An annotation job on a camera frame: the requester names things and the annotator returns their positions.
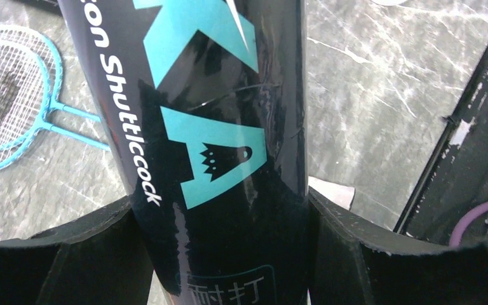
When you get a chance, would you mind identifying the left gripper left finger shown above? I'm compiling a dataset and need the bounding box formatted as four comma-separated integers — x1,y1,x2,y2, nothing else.
0,198,153,304

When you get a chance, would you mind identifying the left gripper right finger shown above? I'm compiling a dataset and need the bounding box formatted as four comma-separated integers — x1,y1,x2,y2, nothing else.
309,189,488,304

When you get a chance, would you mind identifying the black shuttlecock tube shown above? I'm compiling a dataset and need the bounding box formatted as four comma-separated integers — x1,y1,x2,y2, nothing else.
59,1,310,304

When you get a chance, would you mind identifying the blue badminton racket left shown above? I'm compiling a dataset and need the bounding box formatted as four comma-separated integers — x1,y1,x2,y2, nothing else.
0,40,109,169

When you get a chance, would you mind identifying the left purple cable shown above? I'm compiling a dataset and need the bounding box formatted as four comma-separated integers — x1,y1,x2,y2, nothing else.
449,196,488,248

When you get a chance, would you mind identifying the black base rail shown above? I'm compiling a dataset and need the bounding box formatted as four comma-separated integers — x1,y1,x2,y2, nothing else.
394,46,488,245

